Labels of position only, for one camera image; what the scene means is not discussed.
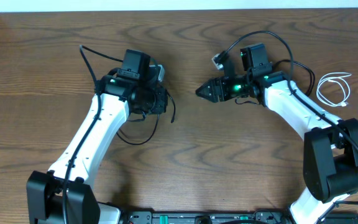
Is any black usb cable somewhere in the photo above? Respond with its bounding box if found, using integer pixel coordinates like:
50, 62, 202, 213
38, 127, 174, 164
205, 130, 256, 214
116, 90, 177, 146
272, 59, 316, 97

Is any white usb cable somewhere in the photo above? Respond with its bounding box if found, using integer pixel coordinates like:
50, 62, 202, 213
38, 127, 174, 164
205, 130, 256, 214
316, 72, 352, 108

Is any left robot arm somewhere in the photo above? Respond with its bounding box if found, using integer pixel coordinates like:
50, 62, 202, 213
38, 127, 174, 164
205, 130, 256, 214
26, 49, 169, 223

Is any right camera cable black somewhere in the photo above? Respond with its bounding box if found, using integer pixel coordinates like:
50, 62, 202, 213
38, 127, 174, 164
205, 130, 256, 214
218, 30, 358, 224

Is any camera cable black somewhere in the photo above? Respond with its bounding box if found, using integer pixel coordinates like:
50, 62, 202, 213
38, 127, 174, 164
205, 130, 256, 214
218, 30, 358, 224
62, 44, 126, 224

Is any left camera cable black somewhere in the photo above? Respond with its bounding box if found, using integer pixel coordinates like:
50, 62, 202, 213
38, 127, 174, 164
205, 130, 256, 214
62, 44, 126, 224

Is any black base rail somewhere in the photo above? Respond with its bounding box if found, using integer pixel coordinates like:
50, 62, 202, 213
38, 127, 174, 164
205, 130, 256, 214
116, 211, 358, 224

